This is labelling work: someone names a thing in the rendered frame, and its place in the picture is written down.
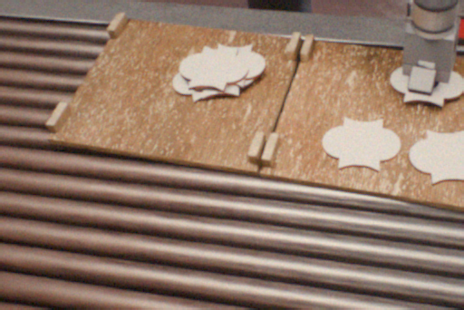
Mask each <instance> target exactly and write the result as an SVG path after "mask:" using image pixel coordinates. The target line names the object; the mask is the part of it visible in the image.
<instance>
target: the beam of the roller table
mask: <svg viewBox="0 0 464 310"><path fill-rule="evenodd" d="M117 13H125V14H126V17H127V18H130V19H139V20H148V22H156V23H164V24H180V25H188V26H197V27H206V28H214V29H222V30H230V31H239V32H247V33H256V34H271V35H280V36H288V37H292V35H293V33H294V32H296V33H301V38H304V41H305V37H306V35H307V34H311V35H314V38H315V40H316V41H324V42H331V43H340V44H354V45H362V46H371V48H379V49H386V50H394V51H404V35H405V30H406V28H407V25H408V24H405V19H393V18H380V17H367V16H352V15H327V14H314V13H300V12H287V11H273V10H260V9H246V8H234V7H219V6H206V5H181V4H167V3H153V2H140V1H127V0H0V19H6V20H19V21H31V22H43V23H56V24H78V25H79V26H90V27H103V28H109V26H110V24H111V21H112V20H113V18H114V17H115V15H116V14H117Z"/></svg>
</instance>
